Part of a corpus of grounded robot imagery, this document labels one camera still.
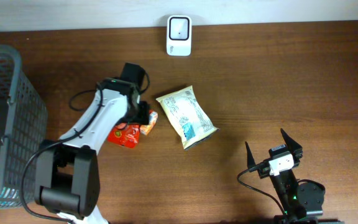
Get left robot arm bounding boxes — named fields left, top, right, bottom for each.
left=34, top=63, right=150, bottom=223

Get cream snack bag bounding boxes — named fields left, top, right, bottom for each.
left=156, top=85, right=219, bottom=151

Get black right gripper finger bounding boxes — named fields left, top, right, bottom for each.
left=245, top=141, right=256, bottom=170
left=280, top=128, right=303, bottom=152

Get red snack pouch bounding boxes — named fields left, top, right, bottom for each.
left=107, top=123, right=140, bottom=149

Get grey plastic mesh basket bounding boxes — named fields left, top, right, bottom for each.
left=0, top=45, right=48, bottom=209

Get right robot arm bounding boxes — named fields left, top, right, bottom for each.
left=237, top=129, right=342, bottom=224

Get white barcode scanner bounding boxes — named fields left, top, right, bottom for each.
left=166, top=15, right=192, bottom=57

